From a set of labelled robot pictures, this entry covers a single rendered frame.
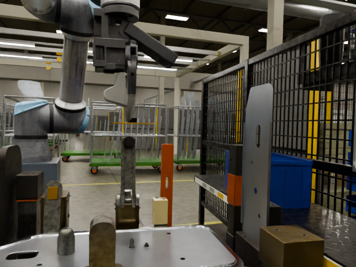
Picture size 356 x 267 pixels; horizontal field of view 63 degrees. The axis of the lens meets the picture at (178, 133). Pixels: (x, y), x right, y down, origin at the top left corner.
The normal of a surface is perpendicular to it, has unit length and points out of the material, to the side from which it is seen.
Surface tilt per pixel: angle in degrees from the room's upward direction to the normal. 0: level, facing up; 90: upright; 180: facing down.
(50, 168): 90
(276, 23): 90
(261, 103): 90
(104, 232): 102
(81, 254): 0
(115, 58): 90
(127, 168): 82
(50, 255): 0
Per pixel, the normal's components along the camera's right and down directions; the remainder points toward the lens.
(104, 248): 0.22, 0.24
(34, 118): 0.47, 0.04
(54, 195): 0.23, -0.18
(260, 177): -0.97, -0.02
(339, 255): 0.02, -1.00
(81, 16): 0.40, 0.52
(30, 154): 0.40, -0.26
